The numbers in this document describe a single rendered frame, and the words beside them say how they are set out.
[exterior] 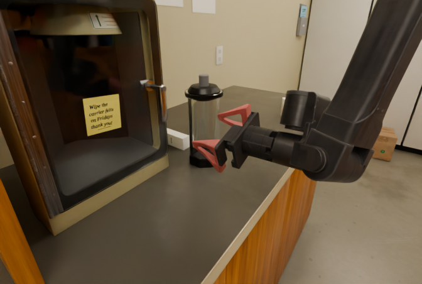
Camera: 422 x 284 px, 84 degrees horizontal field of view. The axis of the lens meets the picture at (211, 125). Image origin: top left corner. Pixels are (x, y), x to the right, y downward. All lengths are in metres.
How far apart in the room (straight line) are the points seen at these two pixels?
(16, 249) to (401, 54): 0.57
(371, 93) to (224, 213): 0.38
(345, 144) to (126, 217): 0.46
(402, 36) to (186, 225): 0.48
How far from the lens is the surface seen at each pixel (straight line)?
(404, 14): 0.36
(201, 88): 0.63
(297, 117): 0.39
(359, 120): 0.34
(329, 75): 3.29
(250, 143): 0.41
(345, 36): 3.23
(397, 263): 2.01
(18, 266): 0.50
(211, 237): 0.52
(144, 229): 0.55
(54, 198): 0.55
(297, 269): 1.71
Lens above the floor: 1.33
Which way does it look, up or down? 23 degrees down
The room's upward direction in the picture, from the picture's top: straight up
